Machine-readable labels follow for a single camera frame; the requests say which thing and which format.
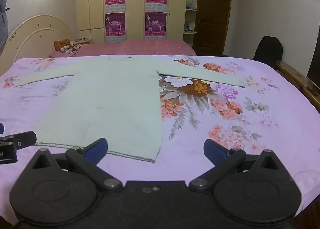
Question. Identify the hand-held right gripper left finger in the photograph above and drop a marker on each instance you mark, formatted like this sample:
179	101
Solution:
96	150

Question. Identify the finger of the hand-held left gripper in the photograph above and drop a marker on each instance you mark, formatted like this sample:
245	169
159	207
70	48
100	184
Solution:
23	139

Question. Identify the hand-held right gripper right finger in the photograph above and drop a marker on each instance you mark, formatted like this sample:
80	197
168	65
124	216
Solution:
215	151

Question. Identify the pale green sweater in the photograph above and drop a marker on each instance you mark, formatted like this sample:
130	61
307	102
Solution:
105	99

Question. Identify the lilac floral bed sheet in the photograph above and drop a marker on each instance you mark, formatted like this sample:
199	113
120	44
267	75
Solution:
250	124

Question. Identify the cream arched headboard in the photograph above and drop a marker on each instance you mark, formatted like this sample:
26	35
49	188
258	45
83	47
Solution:
30	41

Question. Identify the orange patterned pillow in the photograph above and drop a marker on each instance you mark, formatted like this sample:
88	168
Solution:
66	46

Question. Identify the stack of books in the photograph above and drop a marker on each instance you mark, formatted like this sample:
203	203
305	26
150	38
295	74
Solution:
85	41

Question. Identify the pink checked bedspread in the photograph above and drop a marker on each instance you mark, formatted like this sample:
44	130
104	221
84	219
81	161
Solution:
150	48

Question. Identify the grey blue curtain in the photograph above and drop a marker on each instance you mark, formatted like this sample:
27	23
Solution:
3	19

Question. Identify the small dark shelf ornament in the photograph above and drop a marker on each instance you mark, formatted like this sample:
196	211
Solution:
187	26

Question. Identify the dark wooden door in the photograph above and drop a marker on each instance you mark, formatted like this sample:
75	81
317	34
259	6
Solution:
212	16

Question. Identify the cream corner shelf unit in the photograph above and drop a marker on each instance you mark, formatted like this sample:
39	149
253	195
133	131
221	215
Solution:
191	16

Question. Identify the cream wardrobe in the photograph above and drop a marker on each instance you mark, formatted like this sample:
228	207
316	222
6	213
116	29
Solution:
92	6

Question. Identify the blue bottle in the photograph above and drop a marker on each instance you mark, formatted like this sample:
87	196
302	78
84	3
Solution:
192	5

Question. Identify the wooden furniture frame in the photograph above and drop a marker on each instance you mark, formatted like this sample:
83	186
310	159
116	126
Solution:
297	79

